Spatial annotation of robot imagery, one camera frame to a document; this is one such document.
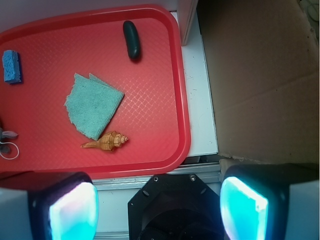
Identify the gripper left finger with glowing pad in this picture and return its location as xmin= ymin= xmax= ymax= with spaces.
xmin=0 ymin=171 xmax=99 ymax=240

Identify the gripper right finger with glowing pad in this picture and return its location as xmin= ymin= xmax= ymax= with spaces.
xmin=220 ymin=163 xmax=320 ymax=240

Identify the blue sponge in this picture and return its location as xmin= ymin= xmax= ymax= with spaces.
xmin=2 ymin=50 xmax=23 ymax=85

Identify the orange conch shell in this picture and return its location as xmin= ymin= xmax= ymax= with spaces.
xmin=80 ymin=131 xmax=129 ymax=152

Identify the teal folded cloth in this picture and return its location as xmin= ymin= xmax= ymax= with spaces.
xmin=64 ymin=73 xmax=125 ymax=140

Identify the red plastic tray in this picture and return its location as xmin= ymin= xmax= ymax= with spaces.
xmin=0 ymin=5 xmax=191 ymax=179

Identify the brown cardboard box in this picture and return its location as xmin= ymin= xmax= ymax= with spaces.
xmin=197 ymin=0 xmax=320 ymax=163

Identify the white board panel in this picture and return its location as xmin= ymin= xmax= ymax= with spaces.
xmin=176 ymin=0 xmax=198 ymax=46

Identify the dark green oblong object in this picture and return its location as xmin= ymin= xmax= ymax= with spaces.
xmin=122 ymin=20 xmax=141 ymax=61

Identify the grey plush toy with string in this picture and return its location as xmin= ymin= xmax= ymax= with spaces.
xmin=0 ymin=121 xmax=20 ymax=161

